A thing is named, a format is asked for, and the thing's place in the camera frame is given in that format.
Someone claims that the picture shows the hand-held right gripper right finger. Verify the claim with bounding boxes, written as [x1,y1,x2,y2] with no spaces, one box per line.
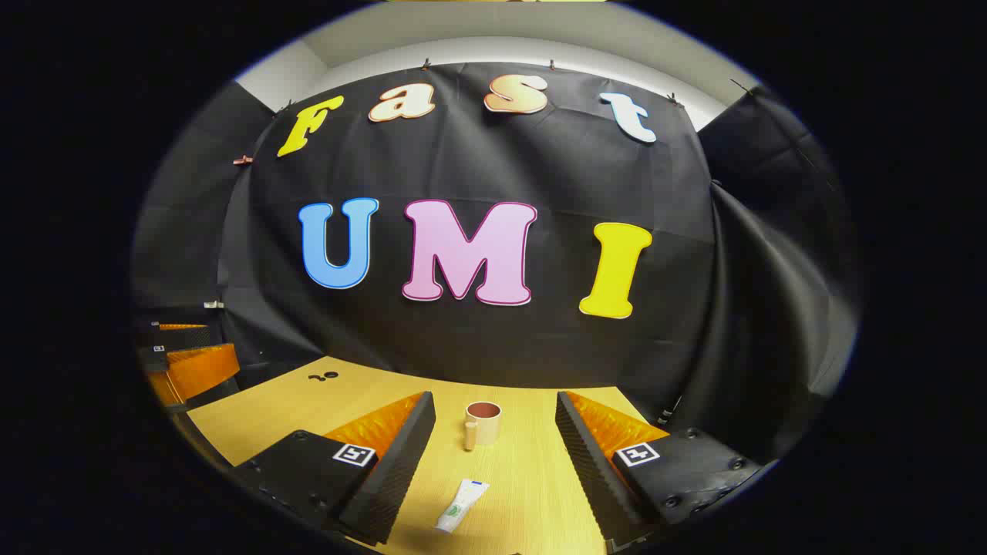
[555,391,776,552]

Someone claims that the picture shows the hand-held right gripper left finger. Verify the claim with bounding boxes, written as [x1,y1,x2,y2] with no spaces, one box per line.
[231,391,436,547]

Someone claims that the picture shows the white toothpaste tube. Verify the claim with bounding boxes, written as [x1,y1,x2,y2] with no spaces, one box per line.
[434,478,491,534]

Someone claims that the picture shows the beige cup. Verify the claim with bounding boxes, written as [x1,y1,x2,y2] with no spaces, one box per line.
[463,402,503,452]

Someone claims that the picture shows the wooden desktop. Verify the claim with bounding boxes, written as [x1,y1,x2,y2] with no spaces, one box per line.
[187,356,672,554]

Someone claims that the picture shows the black backdrop cloth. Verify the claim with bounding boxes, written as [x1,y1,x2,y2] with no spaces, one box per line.
[131,62,861,463]

